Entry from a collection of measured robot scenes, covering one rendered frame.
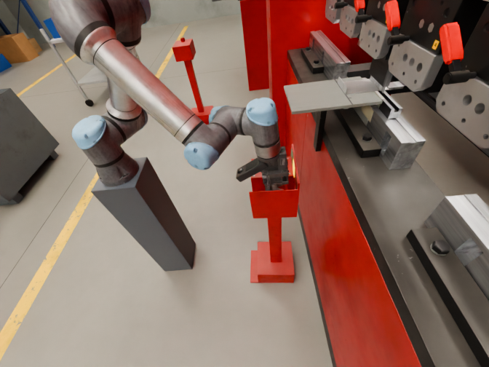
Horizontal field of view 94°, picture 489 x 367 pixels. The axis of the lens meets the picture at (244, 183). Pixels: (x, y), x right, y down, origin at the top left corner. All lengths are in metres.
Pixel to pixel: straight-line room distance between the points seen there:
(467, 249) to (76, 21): 0.88
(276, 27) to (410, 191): 1.21
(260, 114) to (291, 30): 1.10
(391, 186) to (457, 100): 0.26
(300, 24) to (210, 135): 1.18
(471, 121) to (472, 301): 0.30
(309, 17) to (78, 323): 2.18
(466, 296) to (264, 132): 0.50
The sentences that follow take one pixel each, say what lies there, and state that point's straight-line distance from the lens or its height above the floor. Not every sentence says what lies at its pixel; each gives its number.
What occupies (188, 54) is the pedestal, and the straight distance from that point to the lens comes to 2.41.
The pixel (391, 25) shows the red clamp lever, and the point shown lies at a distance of 0.68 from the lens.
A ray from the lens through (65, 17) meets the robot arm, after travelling 0.64.
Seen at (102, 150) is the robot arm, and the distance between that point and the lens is 0.94.
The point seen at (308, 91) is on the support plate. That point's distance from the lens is 0.84.
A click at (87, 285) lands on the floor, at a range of 1.86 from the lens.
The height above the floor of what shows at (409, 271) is 0.87.
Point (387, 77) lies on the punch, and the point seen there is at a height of 1.05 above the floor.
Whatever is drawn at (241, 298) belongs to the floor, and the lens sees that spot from 1.43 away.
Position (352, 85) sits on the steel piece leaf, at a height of 1.00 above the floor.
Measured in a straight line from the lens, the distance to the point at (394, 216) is 0.65.
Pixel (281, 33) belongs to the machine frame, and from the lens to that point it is 1.62.
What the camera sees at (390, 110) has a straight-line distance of 0.78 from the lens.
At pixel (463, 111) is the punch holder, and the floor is 1.13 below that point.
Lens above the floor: 1.36
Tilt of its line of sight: 46 degrees down
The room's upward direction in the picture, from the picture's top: 10 degrees counter-clockwise
